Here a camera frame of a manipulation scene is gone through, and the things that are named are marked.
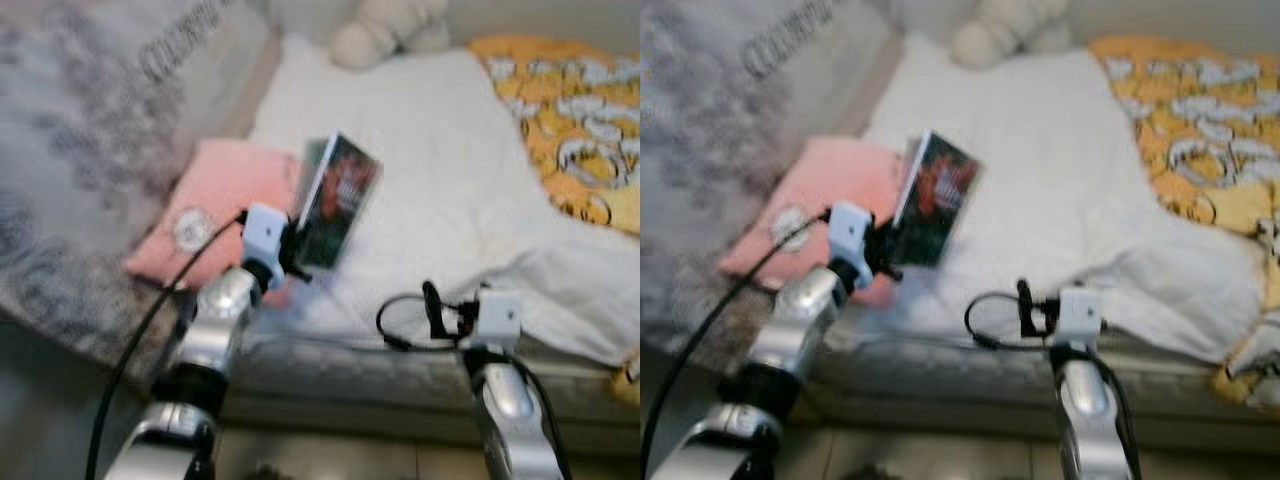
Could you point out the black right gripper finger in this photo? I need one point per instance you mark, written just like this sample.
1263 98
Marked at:
433 310
1025 308

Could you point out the dark red-cover book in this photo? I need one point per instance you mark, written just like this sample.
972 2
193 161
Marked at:
340 200
940 200

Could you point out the pink cartoon pillow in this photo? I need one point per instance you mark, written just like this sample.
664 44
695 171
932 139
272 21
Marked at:
220 190
820 185

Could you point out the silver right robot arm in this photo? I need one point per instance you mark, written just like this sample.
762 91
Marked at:
1090 410
510 410

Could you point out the grey quilted mattress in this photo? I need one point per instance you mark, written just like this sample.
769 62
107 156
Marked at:
950 385
350 385

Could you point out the white quilted mattress pad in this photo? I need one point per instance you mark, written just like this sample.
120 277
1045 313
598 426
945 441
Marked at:
440 180
1050 180

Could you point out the grey ornament printed bed panel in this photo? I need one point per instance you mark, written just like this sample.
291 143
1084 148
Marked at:
90 130
720 120

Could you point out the yellow cartoon print blanket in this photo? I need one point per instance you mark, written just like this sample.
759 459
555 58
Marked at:
570 110
1190 110

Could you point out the cream plush toy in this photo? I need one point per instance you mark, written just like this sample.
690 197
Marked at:
1005 30
385 30

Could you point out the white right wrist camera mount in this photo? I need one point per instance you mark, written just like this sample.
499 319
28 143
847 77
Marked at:
1080 315
498 318

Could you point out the beige bed frame rail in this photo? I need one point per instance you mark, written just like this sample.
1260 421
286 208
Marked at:
255 90
872 90

